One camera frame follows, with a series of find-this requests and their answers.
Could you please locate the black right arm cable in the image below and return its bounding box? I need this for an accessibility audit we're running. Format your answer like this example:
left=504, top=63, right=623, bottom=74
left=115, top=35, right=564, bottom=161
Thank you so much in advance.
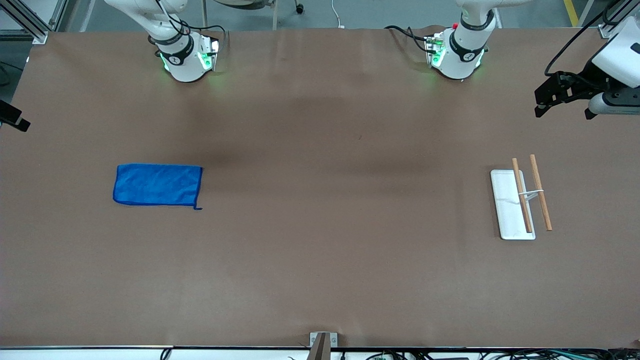
left=154, top=0, right=193, bottom=36

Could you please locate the black base cable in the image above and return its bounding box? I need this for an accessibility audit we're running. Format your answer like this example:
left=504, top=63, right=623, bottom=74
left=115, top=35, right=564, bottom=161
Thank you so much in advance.
left=384, top=25, right=432, bottom=52
left=192, top=24, right=229, bottom=51

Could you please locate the blue microfibre towel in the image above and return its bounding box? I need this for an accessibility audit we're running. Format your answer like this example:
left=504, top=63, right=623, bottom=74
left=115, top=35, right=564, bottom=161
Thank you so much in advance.
left=112, top=164, right=204, bottom=211

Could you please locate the black right base cable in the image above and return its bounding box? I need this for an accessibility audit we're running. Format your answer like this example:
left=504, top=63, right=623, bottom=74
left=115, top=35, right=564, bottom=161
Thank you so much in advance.
left=192, top=24, right=229, bottom=51

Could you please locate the black left base cable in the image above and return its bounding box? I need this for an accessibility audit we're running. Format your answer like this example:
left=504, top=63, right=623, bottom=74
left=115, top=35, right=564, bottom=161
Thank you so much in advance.
left=384, top=25, right=432, bottom=52

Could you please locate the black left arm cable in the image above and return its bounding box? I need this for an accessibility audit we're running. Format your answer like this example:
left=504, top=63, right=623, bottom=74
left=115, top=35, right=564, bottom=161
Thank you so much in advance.
left=544, top=6, right=611, bottom=79

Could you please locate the metal table edge bracket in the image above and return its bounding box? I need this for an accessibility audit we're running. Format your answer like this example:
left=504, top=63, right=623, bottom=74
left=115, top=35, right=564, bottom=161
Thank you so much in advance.
left=308, top=331, right=339, bottom=360

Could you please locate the brown table cover sheet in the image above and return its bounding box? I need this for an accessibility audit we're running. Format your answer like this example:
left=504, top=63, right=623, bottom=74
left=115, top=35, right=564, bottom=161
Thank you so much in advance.
left=0, top=27, right=640, bottom=349

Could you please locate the aluminium frame post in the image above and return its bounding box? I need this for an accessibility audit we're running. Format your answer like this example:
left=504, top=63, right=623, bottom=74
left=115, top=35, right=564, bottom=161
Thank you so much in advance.
left=0, top=0, right=68, bottom=45
left=599, top=0, right=640, bottom=40

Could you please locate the cable bundle under table edge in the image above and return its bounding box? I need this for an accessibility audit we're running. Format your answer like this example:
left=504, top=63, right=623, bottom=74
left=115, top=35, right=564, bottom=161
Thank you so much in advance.
left=287, top=348, right=640, bottom=360

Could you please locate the white rack with wooden rods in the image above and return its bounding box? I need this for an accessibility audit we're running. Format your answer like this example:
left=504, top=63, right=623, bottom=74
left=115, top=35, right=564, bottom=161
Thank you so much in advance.
left=490, top=154, right=554, bottom=241

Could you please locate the white floor cable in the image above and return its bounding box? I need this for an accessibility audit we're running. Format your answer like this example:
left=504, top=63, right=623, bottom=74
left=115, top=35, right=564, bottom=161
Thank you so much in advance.
left=331, top=0, right=347, bottom=29

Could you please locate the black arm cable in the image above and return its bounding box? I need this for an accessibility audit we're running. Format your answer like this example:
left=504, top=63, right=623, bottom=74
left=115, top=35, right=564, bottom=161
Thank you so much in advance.
left=154, top=0, right=193, bottom=36
left=544, top=6, right=611, bottom=79

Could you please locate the chair base with wheel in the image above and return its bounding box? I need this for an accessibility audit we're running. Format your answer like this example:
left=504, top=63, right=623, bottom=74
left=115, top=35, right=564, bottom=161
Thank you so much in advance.
left=200, top=0, right=306, bottom=31

